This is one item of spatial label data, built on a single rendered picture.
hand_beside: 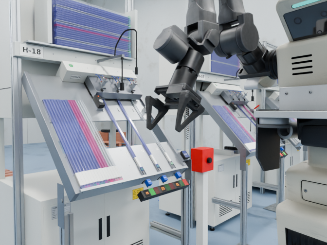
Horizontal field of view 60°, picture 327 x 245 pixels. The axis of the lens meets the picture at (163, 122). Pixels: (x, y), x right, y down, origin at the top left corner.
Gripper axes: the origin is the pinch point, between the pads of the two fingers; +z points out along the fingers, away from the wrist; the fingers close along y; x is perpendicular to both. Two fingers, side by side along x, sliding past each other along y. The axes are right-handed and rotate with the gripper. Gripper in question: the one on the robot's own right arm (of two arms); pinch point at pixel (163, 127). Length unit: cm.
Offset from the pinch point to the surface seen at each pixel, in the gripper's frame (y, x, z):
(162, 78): -160, 103, -102
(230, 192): -104, 183, -27
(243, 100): -109, 165, -114
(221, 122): -95, 129, -69
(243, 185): -73, 151, -27
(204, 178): -81, 116, -18
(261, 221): -89, 223, -15
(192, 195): -121, 156, -11
